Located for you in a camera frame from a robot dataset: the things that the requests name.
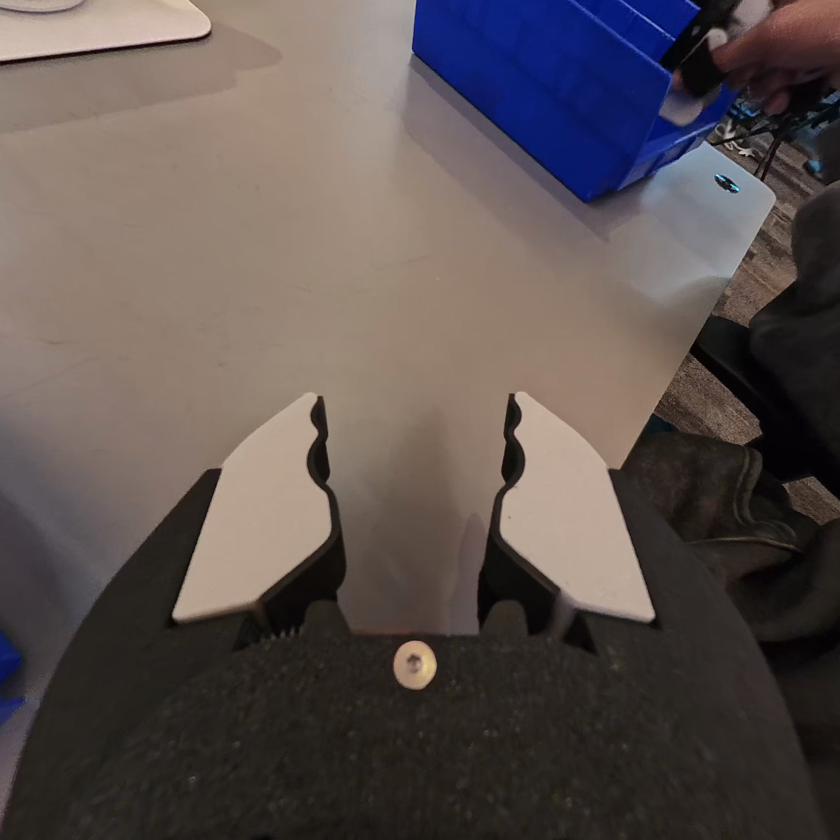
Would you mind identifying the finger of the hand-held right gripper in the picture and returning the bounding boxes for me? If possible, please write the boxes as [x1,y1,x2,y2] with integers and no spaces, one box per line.
[658,84,716,127]

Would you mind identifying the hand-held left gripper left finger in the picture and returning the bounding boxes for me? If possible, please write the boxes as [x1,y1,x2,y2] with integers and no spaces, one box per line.
[171,392,347,647]

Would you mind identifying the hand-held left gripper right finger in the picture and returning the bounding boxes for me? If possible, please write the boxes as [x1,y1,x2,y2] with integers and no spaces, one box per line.
[478,392,657,647]

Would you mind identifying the blue plastic bin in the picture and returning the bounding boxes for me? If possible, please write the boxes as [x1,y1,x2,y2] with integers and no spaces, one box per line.
[0,626,27,723]
[412,0,739,203]

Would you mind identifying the grey desk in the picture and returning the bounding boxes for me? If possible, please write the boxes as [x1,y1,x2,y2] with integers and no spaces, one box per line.
[0,0,777,637]

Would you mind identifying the person's right hand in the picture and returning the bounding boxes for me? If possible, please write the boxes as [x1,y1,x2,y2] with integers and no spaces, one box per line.
[712,0,840,116]

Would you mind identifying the grey hooded sweatshirt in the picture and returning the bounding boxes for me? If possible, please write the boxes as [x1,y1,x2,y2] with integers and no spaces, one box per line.
[620,430,840,840]

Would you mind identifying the white document stand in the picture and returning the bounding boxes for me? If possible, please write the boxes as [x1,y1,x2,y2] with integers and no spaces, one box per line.
[0,0,212,64]

